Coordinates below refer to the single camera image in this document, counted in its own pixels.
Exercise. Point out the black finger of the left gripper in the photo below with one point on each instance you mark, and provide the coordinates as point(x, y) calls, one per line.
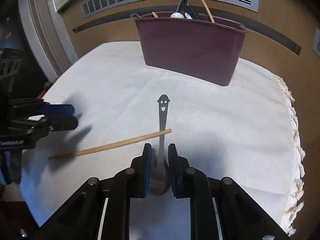
point(62, 123)

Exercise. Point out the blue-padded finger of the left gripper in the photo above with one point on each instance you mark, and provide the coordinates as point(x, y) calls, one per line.
point(57, 110)

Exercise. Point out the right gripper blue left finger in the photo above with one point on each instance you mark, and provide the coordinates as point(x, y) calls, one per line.
point(140, 180)

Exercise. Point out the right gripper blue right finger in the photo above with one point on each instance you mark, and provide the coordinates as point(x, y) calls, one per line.
point(178, 175)

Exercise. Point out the smiley-handle metal spoon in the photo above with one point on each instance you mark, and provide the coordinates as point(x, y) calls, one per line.
point(159, 177)

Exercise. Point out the wooden chopstick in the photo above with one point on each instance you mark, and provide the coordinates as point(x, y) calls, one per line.
point(208, 11)
point(112, 145)

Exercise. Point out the wooden spoon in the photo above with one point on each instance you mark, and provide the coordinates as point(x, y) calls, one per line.
point(155, 15)

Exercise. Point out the white ceramic spoon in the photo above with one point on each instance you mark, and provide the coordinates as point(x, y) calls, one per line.
point(176, 15)

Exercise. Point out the blue plastic spoon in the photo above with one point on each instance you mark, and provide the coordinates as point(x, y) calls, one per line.
point(181, 6)

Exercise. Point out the cream fringed tablecloth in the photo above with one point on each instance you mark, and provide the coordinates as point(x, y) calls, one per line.
point(247, 130)

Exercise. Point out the maroon plastic utensil holder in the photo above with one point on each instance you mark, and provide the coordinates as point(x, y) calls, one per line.
point(205, 49)

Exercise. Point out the small grey vent grille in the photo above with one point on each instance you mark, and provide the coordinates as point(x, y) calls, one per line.
point(316, 42)

